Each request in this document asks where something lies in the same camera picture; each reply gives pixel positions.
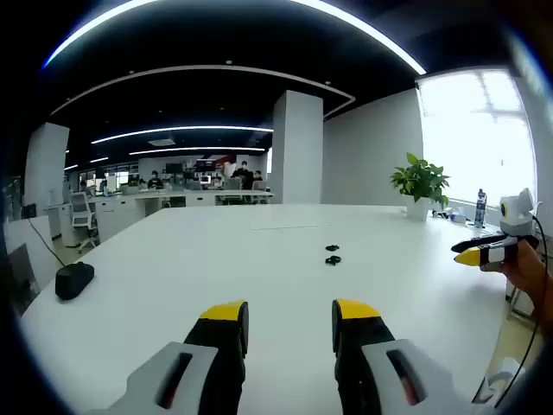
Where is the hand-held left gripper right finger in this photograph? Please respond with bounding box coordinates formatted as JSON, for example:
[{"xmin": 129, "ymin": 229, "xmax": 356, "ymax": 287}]
[{"xmin": 331, "ymin": 297, "xmax": 480, "ymax": 415}]

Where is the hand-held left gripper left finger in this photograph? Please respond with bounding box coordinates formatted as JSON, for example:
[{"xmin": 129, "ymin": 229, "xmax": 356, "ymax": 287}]
[{"xmin": 88, "ymin": 299, "xmax": 251, "ymax": 415}]

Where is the person's right hand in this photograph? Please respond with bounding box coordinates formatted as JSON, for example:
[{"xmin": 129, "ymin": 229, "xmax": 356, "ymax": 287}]
[{"xmin": 479, "ymin": 237, "xmax": 553, "ymax": 300}]

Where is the dark drink bottle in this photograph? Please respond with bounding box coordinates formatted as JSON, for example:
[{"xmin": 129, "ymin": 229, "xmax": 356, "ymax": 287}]
[{"xmin": 474, "ymin": 188, "xmax": 488, "ymax": 229}]

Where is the green plant in white pot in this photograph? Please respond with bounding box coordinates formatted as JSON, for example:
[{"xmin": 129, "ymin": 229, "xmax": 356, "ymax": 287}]
[{"xmin": 391, "ymin": 151, "xmax": 451, "ymax": 222}]

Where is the bright window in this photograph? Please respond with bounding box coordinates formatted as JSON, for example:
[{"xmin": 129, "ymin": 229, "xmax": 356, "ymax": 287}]
[{"xmin": 416, "ymin": 67, "xmax": 537, "ymax": 209}]

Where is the black rounded device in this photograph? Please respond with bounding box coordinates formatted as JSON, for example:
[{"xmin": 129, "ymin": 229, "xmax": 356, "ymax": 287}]
[{"xmin": 54, "ymin": 260, "xmax": 96, "ymax": 302}]

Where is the white office desk row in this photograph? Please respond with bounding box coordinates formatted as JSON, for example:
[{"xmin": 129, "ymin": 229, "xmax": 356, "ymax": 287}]
[{"xmin": 42, "ymin": 188, "xmax": 275, "ymax": 244}]

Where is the white office chair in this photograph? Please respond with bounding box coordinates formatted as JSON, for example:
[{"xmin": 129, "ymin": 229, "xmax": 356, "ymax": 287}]
[{"xmin": 68, "ymin": 191, "xmax": 101, "ymax": 254}]

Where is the ceiling light strip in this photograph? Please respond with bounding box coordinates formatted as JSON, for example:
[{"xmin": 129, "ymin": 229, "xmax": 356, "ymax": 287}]
[
  {"xmin": 90, "ymin": 125, "xmax": 275, "ymax": 145},
  {"xmin": 41, "ymin": 0, "xmax": 428, "ymax": 75},
  {"xmin": 128, "ymin": 146, "xmax": 267, "ymax": 156}
]

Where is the black device cable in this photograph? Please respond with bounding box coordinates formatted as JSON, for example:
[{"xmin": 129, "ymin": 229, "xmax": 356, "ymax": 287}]
[{"xmin": 23, "ymin": 215, "xmax": 67, "ymax": 265}]

